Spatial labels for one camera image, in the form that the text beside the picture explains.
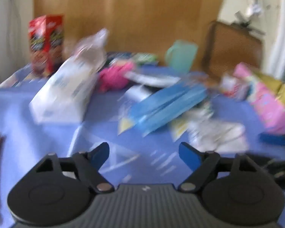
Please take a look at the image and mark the green pocket tissue pack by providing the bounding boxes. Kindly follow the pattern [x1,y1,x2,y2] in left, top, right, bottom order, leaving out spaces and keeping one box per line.
[168,99,214,142]

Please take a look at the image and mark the blue face mask pack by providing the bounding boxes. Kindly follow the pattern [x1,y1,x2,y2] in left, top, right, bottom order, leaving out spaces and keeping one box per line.
[128,81,208,136]

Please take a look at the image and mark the pink fluffy knitted toy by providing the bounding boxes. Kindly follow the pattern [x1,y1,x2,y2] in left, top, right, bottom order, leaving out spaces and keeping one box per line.
[99,61,136,92]

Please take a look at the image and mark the white wet wipes packet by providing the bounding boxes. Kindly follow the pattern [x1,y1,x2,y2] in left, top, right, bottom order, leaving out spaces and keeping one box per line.
[124,71,181,88]

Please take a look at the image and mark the large white tissue pack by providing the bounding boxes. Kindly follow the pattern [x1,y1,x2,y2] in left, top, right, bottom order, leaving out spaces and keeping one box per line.
[29,57,98,124]

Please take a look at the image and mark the pink biscuit tin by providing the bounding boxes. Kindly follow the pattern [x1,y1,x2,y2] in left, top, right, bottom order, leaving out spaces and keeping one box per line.
[233,62,285,134]

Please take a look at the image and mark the teal plastic mug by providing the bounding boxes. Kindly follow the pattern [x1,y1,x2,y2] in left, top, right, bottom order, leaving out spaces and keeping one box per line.
[165,40,198,74]

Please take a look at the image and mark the plastic cups in bag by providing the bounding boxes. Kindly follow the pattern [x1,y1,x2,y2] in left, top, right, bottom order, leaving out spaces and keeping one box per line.
[72,28,109,72]

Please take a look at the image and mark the green blue toothpaste box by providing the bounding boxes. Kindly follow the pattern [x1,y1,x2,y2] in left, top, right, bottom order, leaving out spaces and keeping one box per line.
[106,51,159,65]

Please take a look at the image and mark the brown woven seat cushion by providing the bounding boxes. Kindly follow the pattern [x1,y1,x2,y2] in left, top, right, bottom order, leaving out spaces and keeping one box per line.
[201,21,263,81]

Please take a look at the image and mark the red cereal box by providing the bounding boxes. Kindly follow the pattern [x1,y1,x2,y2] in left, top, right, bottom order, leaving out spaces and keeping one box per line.
[28,15,64,77]

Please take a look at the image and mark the wooden panel board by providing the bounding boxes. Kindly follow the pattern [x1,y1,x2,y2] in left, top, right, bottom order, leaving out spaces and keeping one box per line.
[34,0,222,70]

